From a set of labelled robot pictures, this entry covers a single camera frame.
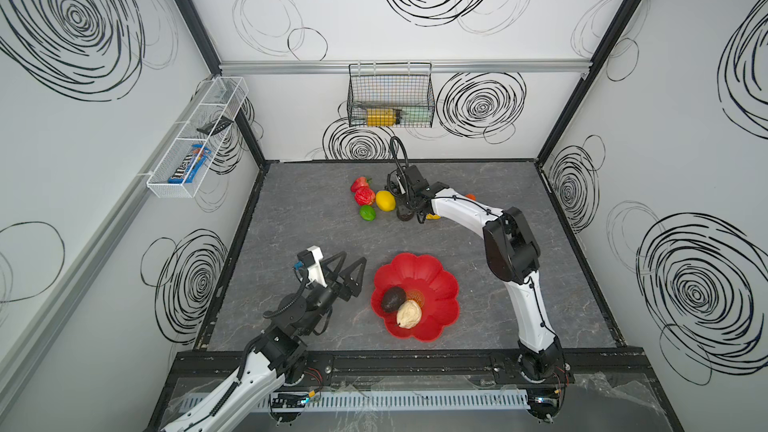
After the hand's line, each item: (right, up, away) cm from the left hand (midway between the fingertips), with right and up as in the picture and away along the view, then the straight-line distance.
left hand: (357, 259), depth 72 cm
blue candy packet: (-41, +23, 0) cm, 47 cm away
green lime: (0, +9, +29) cm, 30 cm away
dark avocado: (+9, -13, +8) cm, 18 cm away
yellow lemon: (+7, +13, +29) cm, 32 cm away
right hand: (+13, +14, +28) cm, 34 cm away
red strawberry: (-3, +20, +36) cm, 41 cm away
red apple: (-1, +15, +30) cm, 33 cm away
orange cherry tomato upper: (+38, +14, +35) cm, 53 cm away
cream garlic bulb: (+13, -15, +4) cm, 21 cm away
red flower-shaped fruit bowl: (+18, -11, +16) cm, 27 cm away
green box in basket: (+16, +39, +14) cm, 44 cm away
